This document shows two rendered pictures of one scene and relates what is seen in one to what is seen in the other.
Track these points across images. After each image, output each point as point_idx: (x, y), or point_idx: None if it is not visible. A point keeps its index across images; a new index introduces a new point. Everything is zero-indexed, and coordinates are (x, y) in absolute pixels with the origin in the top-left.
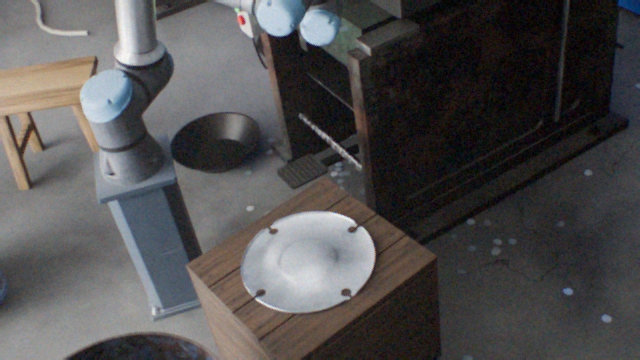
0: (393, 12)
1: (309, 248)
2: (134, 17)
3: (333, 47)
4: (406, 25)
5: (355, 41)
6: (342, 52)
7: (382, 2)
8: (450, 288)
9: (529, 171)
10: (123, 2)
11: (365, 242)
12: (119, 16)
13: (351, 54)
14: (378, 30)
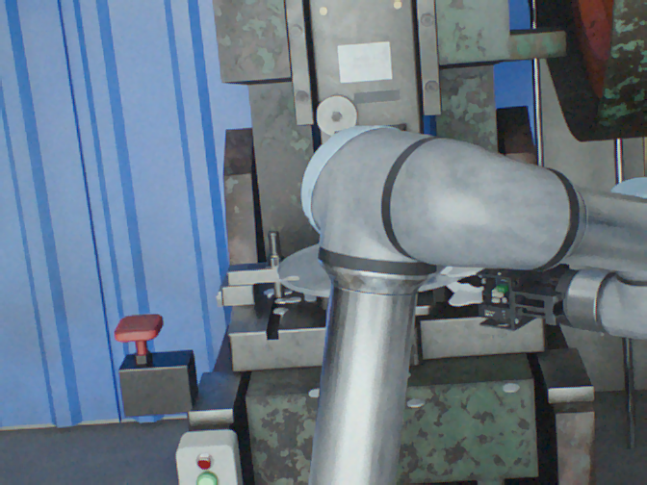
0: (527, 347)
1: None
2: (398, 432)
3: (428, 462)
4: (564, 353)
5: (509, 412)
6: (460, 457)
7: (495, 343)
8: None
9: None
10: (387, 401)
11: None
12: (367, 445)
13: (567, 411)
14: (550, 370)
